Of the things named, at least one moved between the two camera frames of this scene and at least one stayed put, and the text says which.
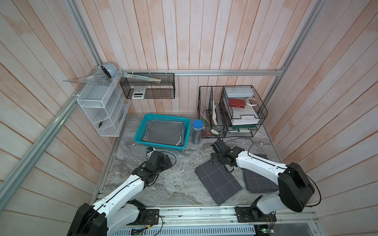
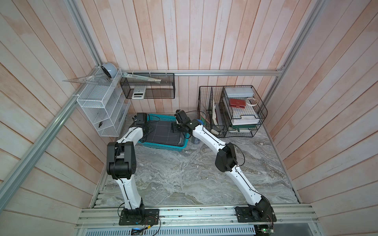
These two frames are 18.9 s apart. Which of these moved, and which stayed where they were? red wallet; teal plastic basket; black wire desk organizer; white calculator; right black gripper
Moved: right black gripper
Stayed: teal plastic basket; white calculator; black wire desk organizer; red wallet
